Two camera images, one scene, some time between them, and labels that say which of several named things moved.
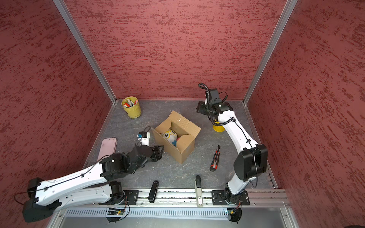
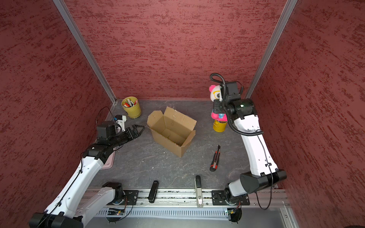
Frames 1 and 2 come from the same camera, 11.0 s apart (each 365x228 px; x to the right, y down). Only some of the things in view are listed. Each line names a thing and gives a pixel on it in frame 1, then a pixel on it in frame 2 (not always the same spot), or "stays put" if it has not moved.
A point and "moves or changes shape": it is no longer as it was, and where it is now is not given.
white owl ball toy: (171, 136) → (216, 93)
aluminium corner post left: (84, 46) stays put
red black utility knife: (214, 164) stays put
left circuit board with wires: (113, 211) stays put
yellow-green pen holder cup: (131, 105) stays put
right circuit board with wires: (235, 214) stays put
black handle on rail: (153, 191) stays put
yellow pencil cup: (219, 128) stays put
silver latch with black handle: (199, 192) stays put
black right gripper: (199, 108) → (217, 109)
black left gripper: (156, 154) → (131, 136)
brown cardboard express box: (176, 135) moves or changes shape
